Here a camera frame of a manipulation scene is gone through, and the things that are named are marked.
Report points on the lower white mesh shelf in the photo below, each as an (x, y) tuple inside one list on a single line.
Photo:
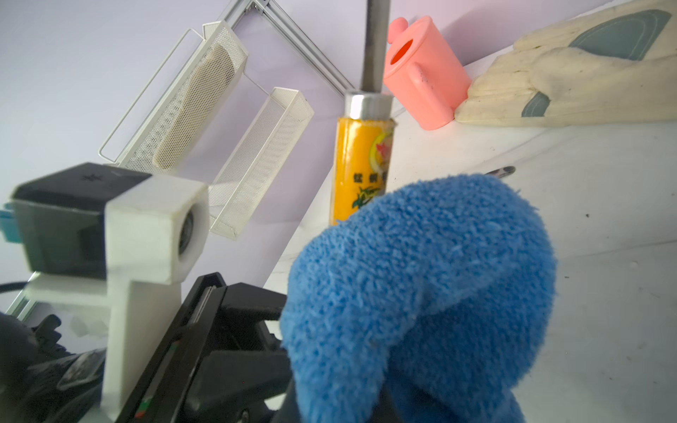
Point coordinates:
[(247, 175)]

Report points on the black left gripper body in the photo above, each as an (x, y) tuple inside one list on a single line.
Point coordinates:
[(217, 362)]

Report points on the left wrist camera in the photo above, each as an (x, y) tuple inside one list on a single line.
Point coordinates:
[(123, 241)]

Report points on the upper white mesh shelf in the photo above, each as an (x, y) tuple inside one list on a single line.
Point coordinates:
[(138, 153)]

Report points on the blue microfibre rag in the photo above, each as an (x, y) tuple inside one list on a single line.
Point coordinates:
[(439, 292)]

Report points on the beige glove in shelf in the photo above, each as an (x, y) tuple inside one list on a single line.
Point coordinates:
[(206, 86)]

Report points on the white mesh shelf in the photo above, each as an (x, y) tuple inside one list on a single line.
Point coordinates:
[(138, 153), (247, 175)]

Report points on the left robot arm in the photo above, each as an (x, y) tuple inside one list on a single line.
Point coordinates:
[(41, 381)]

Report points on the pink watering can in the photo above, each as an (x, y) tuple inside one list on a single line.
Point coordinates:
[(423, 73)]

